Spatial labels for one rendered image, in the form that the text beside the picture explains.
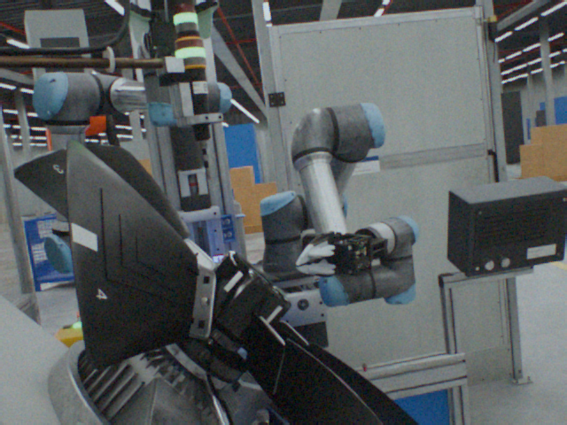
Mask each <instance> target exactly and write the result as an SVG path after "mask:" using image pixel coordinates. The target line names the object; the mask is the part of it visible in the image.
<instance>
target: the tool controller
mask: <svg viewBox="0 0 567 425"><path fill-rule="evenodd" d="M566 235H567V186H564V185H562V184H561V183H559V182H555V181H554V180H553V179H551V178H549V177H547V176H545V175H542V176H536V177H530V178H524V179H517V180H511V181H505V182H500V183H498V182H494V183H493V184H487V185H480V186H475V187H468V188H462V189H451V190H449V191H448V213H447V259H448V260H449V262H450V263H451V264H452V265H453V266H454V267H457V268H458V269H459V270H460V271H461V272H462V273H465V275H466V277H471V276H477V275H482V274H492V273H498V272H503V271H509V270H514V269H518V268H524V267H529V266H535V265H540V264H545V263H550V262H556V261H561V260H563V259H564V252H565V244H566Z"/></svg>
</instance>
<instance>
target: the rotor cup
mask: <svg viewBox="0 0 567 425"><path fill-rule="evenodd" d="M212 270H213V271H214V272H215V276H216V284H215V293H214V307H213V316H212V324H211V331H210V335H209V338H208V339H207V341H202V340H198V338H195V337H191V336H188V339H187V341H186V342H182V343H181V344H182V345H183V347H184V348H185V349H186V350H187V351H188V352H190V353H191V354H192V355H193V356H194V357H195V358H196V359H198V360H199V361H200V362H202V363H203V364H205V365H206V366H207V367H209V369H210V370H212V371H213V372H215V373H216V374H217V375H219V376H221V377H223V378H225V379H229V380H231V381H238V380H239V379H240V378H241V377H242V376H243V375H244V374H245V373H246V371H247V370H246V368H245V358H244V357H243V355H242V354H241V352H240V351H239V350H240V349H241V348H242V347H243V346H244V345H249V342H250V337H251V332H252V324H253V320H254V315H255V314H258V315H259V316H260V317H262V318H264V320H265V321H266V320H267V318H268V317H269V316H270V315H271V314H272V313H273V312H274V311H275V309H276V308H277V307H278V306H279V307H282V308H283V309H282V310H281V311H279V312H278V313H277V314H276V315H275V317H274V318H273V319H272V320H271V321H270V322H269V323H268V324H269V325H270V326H271V328H273V327H274V326H275V325H276V324H277V323H278V322H279V321H280V320H281V319H282V318H283V317H284V316H285V315H286V314H287V313H288V312H289V311H290V309H291V301H290V299H289V298H288V297H287V296H286V295H285V294H284V293H283V292H282V291H281V290H280V289H278V288H277V287H276V286H275V284H274V283H272V281H271V280H270V279H269V278H267V276H265V275H264V274H263V273H262V272H261V271H260V270H259V269H258V268H256V267H255V266H254V265H252V264H251V263H250V262H249V261H248V260H246V259H245V257H243V256H242V255H241V254H239V253H238V252H236V251H228V252H227V253H226V254H225V255H224V256H223V257H222V258H221V260H220V262H219V263H218V264H217V265H216V266H215V267H214V268H213V269H212ZM239 271H240V272H241V273H242V274H243V275H242V276H241V277H240V279H239V280H238V281H237V283H236V284H235V285H234V286H232V287H231V289H230V290H229V291H226V290H225V289H224V288H225V287H226V286H227V285H228V284H229V281H230V280H231V279H232V278H234V277H235V276H236V275H237V273H238V272H239ZM256 274H257V275H256ZM258 275H260V276H262V277H263V278H264V281H265V282H263V281H262V280H261V278H260V277H259V276H258Z"/></svg>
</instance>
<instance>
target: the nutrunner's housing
mask: <svg viewBox="0 0 567 425"><path fill-rule="evenodd" d="M205 70H206V69H205V68H203V67H197V68H189V69H184V72H190V95H191V102H192V107H193V114H194V116H195V115H202V114H210V109H209V103H208V99H209V96H208V89H207V84H206V71H205ZM210 125H211V123H203V124H197V125H191V127H193V130H194V131H193V132H194V135H195V136H194V138H195V139H194V140H195V141H197V142H199V141H209V140H210V139H211V138H212V137H210V135H211V134H210V133H211V131H210V127H209V126H210Z"/></svg>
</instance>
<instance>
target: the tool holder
mask: <svg viewBox="0 0 567 425"><path fill-rule="evenodd" d="M162 61H163V66H162V68H156V70H157V76H161V77H159V86H160V87H168V89H169V95H170V101H171V107H172V113H173V119H174V120H176V123H177V126H178V127H179V128H190V126H191V125H197V124H203V123H211V125H213V124H217V123H222V122H223V117H222V114H219V113H215V114H202V115H195V116H194V114H193V107H192V102H191V95H190V72H184V65H183V58H169V57H164V58H162Z"/></svg>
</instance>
